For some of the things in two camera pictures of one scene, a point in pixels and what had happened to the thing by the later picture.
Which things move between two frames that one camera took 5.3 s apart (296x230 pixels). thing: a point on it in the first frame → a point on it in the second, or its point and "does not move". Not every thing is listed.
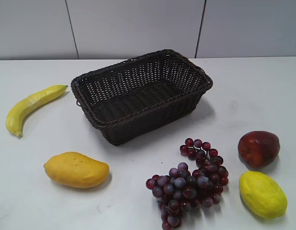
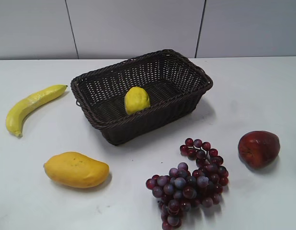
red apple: x=258 y=149 does not move
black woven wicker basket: x=131 y=98 does not move
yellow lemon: x=262 y=195 → x=136 y=99
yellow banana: x=15 y=118 does not move
